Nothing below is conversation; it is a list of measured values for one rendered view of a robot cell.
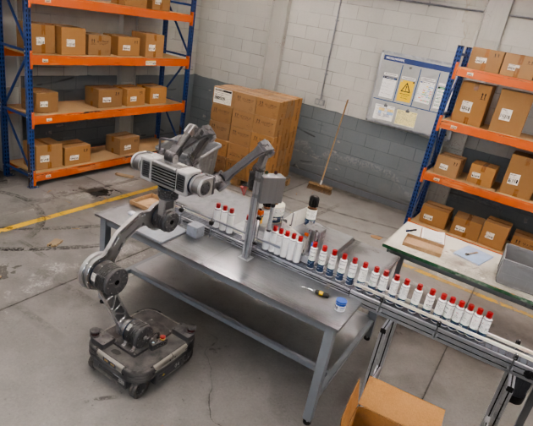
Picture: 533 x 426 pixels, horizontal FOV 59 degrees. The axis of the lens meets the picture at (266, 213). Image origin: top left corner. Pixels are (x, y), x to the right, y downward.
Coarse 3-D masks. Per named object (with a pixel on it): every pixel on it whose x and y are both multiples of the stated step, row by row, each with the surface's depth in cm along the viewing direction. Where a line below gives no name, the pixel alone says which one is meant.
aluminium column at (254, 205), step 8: (256, 176) 316; (256, 184) 319; (256, 192) 319; (256, 200) 322; (256, 208) 326; (248, 216) 328; (256, 216) 330; (248, 224) 330; (248, 232) 333; (248, 240) 334; (248, 248) 336; (248, 256) 342
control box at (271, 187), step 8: (264, 176) 314; (272, 176) 317; (280, 176) 320; (264, 184) 314; (272, 184) 317; (280, 184) 319; (264, 192) 316; (272, 192) 319; (280, 192) 322; (264, 200) 319; (272, 200) 322; (280, 200) 325
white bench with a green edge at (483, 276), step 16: (416, 224) 469; (400, 240) 425; (448, 240) 444; (400, 256) 412; (416, 256) 399; (432, 256) 404; (448, 256) 410; (496, 256) 427; (448, 272) 393; (464, 272) 386; (480, 272) 390; (496, 272) 395; (480, 288) 382; (496, 288) 370; (512, 288) 373; (528, 304) 365
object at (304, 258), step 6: (312, 234) 337; (318, 234) 339; (312, 240) 341; (318, 240) 330; (318, 246) 333; (306, 252) 340; (318, 252) 337; (300, 258) 338; (306, 258) 335; (318, 258) 342
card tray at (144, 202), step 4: (140, 196) 402; (144, 196) 406; (148, 196) 410; (152, 196) 414; (156, 196) 411; (132, 200) 391; (136, 200) 399; (140, 200) 403; (144, 200) 404; (148, 200) 405; (152, 200) 407; (156, 200) 408; (132, 204) 392; (136, 204) 389; (140, 204) 396; (144, 204) 398; (148, 204) 399; (140, 208) 388; (144, 208) 386; (148, 208) 383
